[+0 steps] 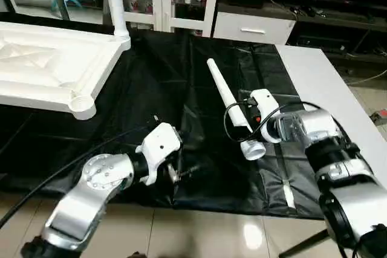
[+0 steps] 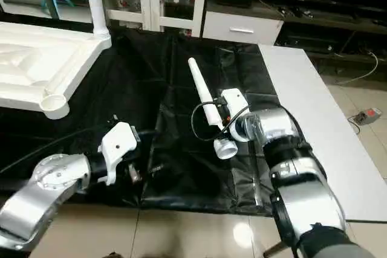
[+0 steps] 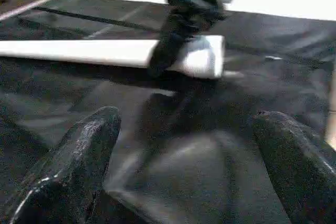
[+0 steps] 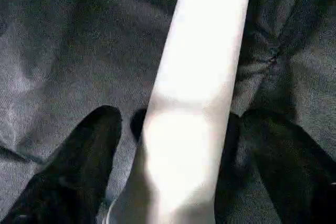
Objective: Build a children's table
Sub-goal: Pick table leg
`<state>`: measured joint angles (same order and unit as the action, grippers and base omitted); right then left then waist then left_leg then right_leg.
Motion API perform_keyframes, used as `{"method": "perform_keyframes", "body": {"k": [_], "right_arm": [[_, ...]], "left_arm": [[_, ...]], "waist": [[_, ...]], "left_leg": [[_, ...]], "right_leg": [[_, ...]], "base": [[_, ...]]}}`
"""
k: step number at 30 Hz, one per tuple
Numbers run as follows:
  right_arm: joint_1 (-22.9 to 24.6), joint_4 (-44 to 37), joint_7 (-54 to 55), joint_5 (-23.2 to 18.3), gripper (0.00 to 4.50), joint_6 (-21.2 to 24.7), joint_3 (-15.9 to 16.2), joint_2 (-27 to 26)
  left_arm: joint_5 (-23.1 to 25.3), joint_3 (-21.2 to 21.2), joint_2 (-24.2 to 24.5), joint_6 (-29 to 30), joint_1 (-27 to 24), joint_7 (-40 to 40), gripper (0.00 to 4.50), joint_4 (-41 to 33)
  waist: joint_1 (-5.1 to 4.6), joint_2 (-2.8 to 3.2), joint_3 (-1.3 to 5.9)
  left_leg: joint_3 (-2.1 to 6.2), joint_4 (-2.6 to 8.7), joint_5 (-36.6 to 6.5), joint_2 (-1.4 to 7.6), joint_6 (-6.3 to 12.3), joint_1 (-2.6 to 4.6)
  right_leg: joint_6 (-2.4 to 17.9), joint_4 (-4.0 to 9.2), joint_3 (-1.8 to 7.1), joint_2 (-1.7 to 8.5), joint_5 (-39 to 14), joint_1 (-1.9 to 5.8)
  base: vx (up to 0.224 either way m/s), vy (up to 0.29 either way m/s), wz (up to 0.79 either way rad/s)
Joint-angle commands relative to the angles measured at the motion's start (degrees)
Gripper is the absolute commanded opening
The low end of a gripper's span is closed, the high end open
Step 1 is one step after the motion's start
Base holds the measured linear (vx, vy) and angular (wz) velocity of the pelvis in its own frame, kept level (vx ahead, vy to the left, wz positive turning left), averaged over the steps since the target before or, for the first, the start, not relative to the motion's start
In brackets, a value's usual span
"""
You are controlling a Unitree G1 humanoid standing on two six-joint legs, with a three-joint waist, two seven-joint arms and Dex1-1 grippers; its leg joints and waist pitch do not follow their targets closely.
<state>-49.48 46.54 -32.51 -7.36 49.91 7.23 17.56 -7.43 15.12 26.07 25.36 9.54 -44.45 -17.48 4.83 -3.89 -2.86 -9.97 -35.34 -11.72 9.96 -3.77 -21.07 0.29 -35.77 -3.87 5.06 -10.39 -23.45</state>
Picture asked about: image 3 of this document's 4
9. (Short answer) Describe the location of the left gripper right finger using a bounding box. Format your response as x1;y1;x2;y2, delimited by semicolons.
252;110;336;224

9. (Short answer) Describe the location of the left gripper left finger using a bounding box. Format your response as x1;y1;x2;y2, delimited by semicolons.
0;106;122;224

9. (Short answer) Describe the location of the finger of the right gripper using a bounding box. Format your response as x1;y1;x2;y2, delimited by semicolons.
147;14;211;78

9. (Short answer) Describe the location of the white plastic table leg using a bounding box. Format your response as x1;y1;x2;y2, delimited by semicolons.
0;34;226;80

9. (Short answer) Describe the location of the black mat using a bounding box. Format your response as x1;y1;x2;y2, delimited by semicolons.
0;0;336;224

